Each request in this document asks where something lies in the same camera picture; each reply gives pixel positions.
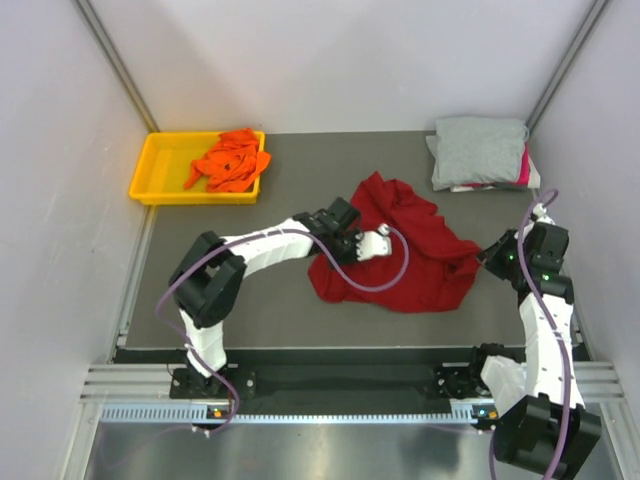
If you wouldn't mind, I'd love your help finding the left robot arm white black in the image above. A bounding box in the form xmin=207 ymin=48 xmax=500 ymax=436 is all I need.
xmin=169 ymin=197 xmax=363 ymax=397

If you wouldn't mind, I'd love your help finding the yellow plastic bin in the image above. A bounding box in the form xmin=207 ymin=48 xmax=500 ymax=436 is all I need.
xmin=129 ymin=130 xmax=266 ymax=206

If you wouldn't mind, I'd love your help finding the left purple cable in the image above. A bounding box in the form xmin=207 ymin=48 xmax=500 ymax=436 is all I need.
xmin=155 ymin=225 xmax=410 ymax=436

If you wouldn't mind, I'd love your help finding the orange t shirt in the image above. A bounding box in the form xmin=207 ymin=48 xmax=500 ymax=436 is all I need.
xmin=183 ymin=128 xmax=271 ymax=193

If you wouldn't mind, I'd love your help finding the grey slotted cable duct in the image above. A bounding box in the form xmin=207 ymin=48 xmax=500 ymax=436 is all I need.
xmin=100 ymin=403 xmax=479 ymax=425

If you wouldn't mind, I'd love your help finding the folded pink white t shirt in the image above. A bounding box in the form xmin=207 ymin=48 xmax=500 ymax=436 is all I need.
xmin=450 ymin=143 xmax=541 ymax=193

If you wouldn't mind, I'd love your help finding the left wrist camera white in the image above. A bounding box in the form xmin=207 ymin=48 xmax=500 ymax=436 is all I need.
xmin=356 ymin=224 xmax=392 ymax=262

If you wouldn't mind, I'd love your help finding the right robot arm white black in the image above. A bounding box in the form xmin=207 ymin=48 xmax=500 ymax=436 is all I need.
xmin=466 ymin=221 xmax=602 ymax=479

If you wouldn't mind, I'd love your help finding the aluminium frame rail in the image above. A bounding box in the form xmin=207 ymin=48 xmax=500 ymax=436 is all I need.
xmin=80 ymin=361 xmax=624 ymax=403

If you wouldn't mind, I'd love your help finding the dark red t shirt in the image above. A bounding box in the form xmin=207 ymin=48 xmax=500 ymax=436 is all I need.
xmin=308 ymin=172 xmax=481 ymax=313

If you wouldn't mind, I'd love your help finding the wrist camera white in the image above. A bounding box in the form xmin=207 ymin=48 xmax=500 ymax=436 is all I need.
xmin=530 ymin=202 xmax=556 ymax=225
xmin=356 ymin=224 xmax=392 ymax=262

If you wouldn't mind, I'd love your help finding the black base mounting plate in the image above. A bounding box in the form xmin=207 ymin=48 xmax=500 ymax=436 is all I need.
xmin=168 ymin=363 xmax=496 ymax=401

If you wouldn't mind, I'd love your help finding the folded grey t shirt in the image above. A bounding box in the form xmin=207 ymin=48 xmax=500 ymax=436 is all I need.
xmin=425 ymin=116 xmax=528 ymax=190

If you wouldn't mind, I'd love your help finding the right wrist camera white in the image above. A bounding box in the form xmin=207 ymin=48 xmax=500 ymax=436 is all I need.
xmin=530 ymin=202 xmax=556 ymax=225

